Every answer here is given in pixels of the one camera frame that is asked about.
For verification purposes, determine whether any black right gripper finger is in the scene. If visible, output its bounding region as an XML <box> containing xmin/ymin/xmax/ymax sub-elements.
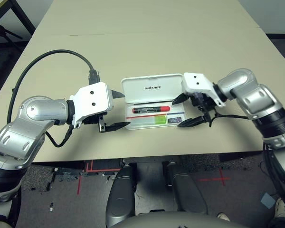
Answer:
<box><xmin>172</xmin><ymin>92</ymin><xmax>189</xmax><ymax>105</ymax></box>
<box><xmin>177</xmin><ymin>115</ymin><xmax>211</xmax><ymax>128</ymax></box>

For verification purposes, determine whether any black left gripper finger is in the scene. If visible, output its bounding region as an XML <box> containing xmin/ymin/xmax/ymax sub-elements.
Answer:
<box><xmin>98</xmin><ymin>115</ymin><xmax>131</xmax><ymax>133</ymax></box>
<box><xmin>111</xmin><ymin>89</ymin><xmax>126</xmax><ymax>99</ymax></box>

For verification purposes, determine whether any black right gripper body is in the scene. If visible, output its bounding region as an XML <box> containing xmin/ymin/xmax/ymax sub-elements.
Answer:
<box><xmin>189</xmin><ymin>92</ymin><xmax>217</xmax><ymax>119</ymax></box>

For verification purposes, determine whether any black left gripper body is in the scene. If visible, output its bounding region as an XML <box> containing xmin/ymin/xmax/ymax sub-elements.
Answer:
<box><xmin>81</xmin><ymin>114</ymin><xmax>100</xmax><ymax>125</ymax></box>

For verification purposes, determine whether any white plastic pencil case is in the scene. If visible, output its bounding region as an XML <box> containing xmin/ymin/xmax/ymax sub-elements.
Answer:
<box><xmin>120</xmin><ymin>73</ymin><xmax>186</xmax><ymax>131</ymax></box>

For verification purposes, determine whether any green capped highlighter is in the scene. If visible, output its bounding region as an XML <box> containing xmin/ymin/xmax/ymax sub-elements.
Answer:
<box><xmin>130</xmin><ymin>114</ymin><xmax>167</xmax><ymax>125</ymax></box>

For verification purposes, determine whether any black marker with red cap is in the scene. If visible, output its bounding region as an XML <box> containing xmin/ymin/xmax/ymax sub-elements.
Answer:
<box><xmin>132</xmin><ymin>106</ymin><xmax>171</xmax><ymax>114</ymax></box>

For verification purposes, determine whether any grey robot left leg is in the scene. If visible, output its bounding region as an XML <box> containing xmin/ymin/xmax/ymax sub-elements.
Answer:
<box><xmin>105</xmin><ymin>162</ymin><xmax>137</xmax><ymax>226</ymax></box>

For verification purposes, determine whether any grey robot leg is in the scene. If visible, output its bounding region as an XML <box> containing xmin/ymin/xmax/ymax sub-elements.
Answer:
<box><xmin>105</xmin><ymin>162</ymin><xmax>137</xmax><ymax>226</ymax></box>
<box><xmin>166</xmin><ymin>162</ymin><xmax>209</xmax><ymax>214</ymax></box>

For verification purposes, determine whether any grey robot right leg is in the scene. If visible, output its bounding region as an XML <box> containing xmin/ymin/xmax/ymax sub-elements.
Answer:
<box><xmin>166</xmin><ymin>162</ymin><xmax>209</xmax><ymax>214</ymax></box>

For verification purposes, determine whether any grey robot torso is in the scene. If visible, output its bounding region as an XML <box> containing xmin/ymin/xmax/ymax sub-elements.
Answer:
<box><xmin>111</xmin><ymin>211</ymin><xmax>247</xmax><ymax>228</ymax></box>

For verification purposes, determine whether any grey square floor pad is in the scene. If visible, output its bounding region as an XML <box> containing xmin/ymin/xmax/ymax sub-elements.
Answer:
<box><xmin>260</xmin><ymin>192</ymin><xmax>276</xmax><ymax>209</ymax></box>

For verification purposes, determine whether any black tripod stand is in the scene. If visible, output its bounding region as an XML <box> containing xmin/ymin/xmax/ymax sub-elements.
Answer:
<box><xmin>0</xmin><ymin>22</ymin><xmax>24</xmax><ymax>52</ymax></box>

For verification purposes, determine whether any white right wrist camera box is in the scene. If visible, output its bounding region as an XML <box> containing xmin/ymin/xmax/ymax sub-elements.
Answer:
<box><xmin>181</xmin><ymin>72</ymin><xmax>226</xmax><ymax>107</ymax></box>

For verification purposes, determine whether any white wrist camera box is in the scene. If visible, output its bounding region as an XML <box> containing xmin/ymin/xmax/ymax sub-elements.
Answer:
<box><xmin>68</xmin><ymin>81</ymin><xmax>114</xmax><ymax>129</ymax></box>
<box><xmin>181</xmin><ymin>72</ymin><xmax>226</xmax><ymax>107</ymax></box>

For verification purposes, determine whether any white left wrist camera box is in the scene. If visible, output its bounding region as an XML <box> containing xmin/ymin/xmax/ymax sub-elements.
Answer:
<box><xmin>68</xmin><ymin>81</ymin><xmax>114</xmax><ymax>129</ymax></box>

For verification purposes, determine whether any black desk frame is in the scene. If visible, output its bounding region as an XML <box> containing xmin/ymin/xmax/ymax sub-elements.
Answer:
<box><xmin>0</xmin><ymin>0</ymin><xmax>36</xmax><ymax>35</ymax></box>

